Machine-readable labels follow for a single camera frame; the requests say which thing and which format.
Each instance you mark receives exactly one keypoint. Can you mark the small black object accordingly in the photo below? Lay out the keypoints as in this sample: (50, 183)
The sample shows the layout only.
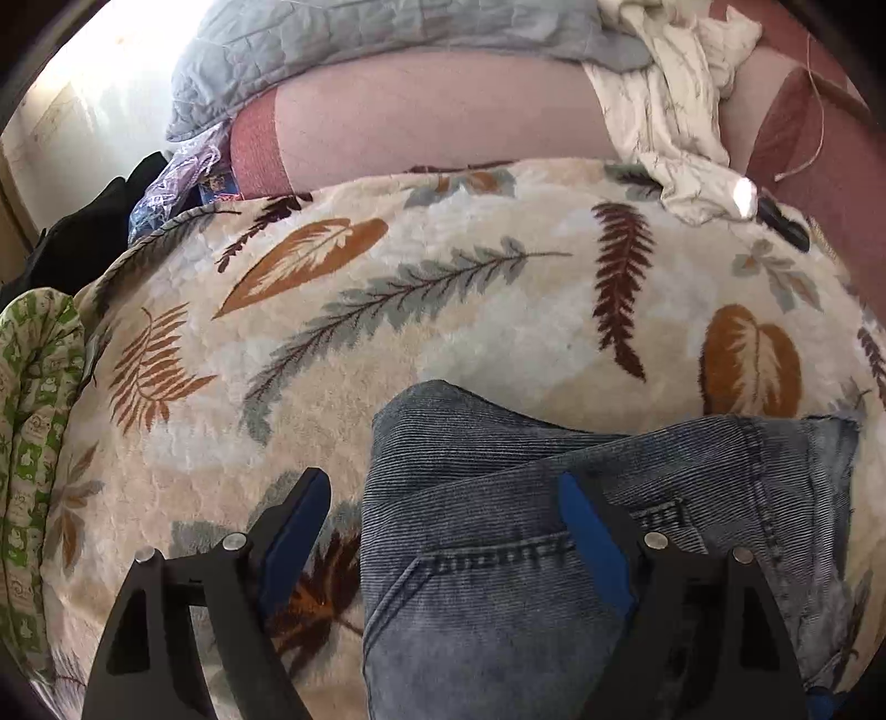
(785, 223)

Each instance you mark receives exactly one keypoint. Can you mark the blue plastic bag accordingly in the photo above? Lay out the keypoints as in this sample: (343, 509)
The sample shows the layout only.
(220, 188)

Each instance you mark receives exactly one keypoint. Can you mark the blue denim pants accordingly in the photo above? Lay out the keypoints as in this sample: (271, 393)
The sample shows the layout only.
(498, 609)

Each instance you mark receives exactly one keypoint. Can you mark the black clothes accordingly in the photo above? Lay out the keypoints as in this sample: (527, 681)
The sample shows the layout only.
(90, 228)

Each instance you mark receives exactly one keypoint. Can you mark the green checked folded quilt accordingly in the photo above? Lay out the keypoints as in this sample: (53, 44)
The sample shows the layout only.
(31, 429)

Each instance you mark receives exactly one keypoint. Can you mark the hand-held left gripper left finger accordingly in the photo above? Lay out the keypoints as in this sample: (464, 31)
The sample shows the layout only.
(294, 547)

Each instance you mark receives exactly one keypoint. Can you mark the leaf print fleece blanket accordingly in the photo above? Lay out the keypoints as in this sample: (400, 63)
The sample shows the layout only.
(429, 346)

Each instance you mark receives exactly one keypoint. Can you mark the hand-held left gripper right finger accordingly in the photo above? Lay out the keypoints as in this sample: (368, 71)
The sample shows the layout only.
(595, 547)

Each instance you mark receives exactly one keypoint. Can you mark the white printed cloth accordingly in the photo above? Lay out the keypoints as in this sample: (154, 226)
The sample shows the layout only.
(664, 111)

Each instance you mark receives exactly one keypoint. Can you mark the grey quilted pillow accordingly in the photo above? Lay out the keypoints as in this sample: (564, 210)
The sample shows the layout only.
(346, 48)

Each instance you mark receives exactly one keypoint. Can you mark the purple plastic bag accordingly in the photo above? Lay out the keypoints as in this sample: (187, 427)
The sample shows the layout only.
(173, 173)

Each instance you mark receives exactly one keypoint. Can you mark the pink bed sheet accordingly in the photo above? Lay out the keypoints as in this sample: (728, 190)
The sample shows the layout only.
(429, 118)

